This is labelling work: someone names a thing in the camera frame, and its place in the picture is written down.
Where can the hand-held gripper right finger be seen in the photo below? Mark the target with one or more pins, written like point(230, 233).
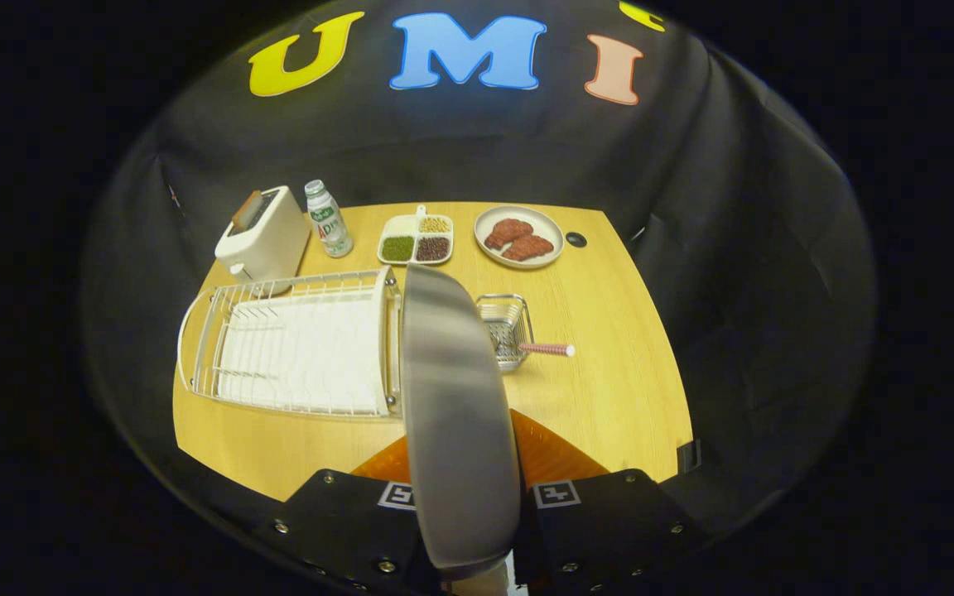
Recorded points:
point(601, 530)

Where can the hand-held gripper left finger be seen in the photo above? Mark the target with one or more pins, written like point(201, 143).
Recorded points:
point(344, 530)

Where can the beige round plate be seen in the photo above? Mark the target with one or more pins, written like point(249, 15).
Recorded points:
point(456, 414)

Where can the white divided dish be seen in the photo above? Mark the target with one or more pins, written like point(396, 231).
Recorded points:
point(401, 225)

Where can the beige plate with meat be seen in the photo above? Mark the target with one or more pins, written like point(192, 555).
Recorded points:
point(547, 223)

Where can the black table clamp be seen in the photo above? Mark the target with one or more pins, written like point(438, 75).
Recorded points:
point(690, 457)

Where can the black backdrop cloth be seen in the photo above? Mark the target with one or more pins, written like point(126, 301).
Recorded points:
point(734, 290)

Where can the green mung beans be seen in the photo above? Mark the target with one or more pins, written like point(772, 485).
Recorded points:
point(397, 248)

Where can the red meat slice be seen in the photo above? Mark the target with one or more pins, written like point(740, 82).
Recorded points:
point(508, 232)
point(531, 247)

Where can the dark red beans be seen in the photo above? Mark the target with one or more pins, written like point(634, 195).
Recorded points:
point(432, 248)

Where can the white toaster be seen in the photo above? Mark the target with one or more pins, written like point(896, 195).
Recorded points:
point(266, 240)

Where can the clear bottle green label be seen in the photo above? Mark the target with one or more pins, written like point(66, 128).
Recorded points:
point(328, 223)

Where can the yellow soybeans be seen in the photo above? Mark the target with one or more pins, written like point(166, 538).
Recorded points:
point(435, 224)

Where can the brown toast slice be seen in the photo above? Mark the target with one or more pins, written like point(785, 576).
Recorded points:
point(247, 211)

